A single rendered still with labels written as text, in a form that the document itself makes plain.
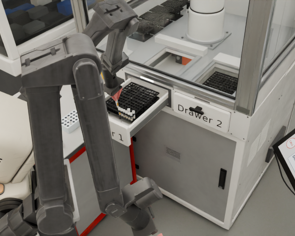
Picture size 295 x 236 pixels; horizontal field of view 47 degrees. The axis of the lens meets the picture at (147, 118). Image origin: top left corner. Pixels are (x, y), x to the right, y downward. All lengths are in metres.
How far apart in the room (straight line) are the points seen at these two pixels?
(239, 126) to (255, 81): 0.26
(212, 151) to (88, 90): 1.26
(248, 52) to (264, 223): 1.27
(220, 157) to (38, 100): 1.29
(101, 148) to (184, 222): 1.60
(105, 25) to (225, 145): 0.94
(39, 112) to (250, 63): 0.94
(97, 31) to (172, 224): 1.51
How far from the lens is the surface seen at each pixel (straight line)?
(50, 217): 0.79
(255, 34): 1.32
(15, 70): 2.18
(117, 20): 0.98
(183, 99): 1.61
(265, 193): 2.46
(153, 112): 1.62
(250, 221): 2.31
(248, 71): 1.39
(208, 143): 1.75
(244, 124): 1.54
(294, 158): 1.28
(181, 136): 1.82
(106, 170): 0.75
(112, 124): 1.50
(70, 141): 1.69
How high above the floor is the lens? 1.89
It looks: 40 degrees down
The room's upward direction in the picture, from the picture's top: 4 degrees counter-clockwise
